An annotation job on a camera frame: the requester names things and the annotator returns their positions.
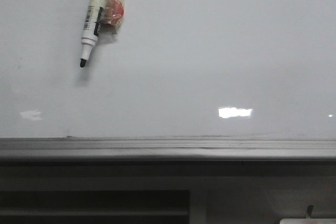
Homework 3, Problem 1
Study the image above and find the grey aluminium whiteboard tray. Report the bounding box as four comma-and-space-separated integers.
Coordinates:
1, 136, 335, 162

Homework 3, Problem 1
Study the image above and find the red ball taped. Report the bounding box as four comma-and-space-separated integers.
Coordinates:
100, 0, 124, 35

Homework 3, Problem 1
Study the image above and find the white dry-erase marker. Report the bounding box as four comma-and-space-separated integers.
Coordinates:
79, 0, 107, 68

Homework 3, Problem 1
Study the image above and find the white whiteboard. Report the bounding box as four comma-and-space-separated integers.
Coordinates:
1, 0, 335, 140

